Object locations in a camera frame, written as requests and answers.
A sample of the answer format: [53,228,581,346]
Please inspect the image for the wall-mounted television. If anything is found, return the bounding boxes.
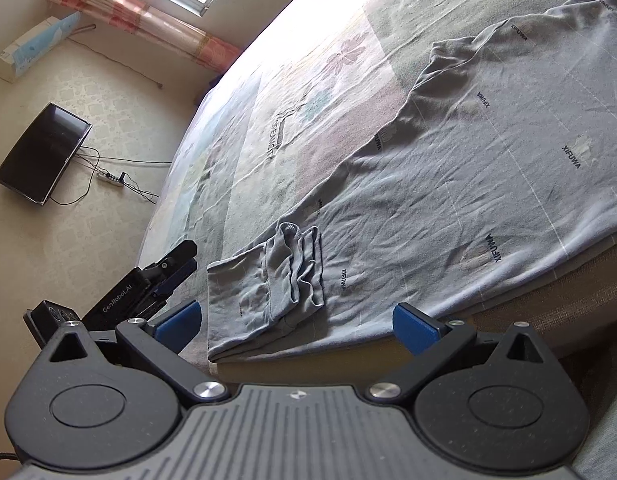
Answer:
[0,102,93,206]

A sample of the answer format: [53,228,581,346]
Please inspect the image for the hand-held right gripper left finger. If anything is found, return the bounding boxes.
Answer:
[48,299,232,407]

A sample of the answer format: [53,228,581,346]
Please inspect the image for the pink patterned curtain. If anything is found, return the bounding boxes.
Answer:
[46,0,244,72]

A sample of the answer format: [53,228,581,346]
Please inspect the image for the black wall cables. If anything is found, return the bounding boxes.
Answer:
[51,146,173,206]

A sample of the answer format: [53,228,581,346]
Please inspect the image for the grey pants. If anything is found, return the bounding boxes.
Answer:
[206,0,617,363]

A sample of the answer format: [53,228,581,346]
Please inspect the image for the bed with patterned sheet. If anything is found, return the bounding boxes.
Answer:
[137,0,617,376]

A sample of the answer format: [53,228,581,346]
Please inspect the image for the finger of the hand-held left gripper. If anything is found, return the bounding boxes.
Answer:
[141,240,198,281]
[147,259,198,318]

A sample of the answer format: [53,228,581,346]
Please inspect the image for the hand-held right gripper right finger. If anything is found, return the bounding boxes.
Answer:
[365,302,547,405]

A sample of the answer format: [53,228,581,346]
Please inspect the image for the white air conditioner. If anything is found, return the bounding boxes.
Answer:
[0,12,83,83]

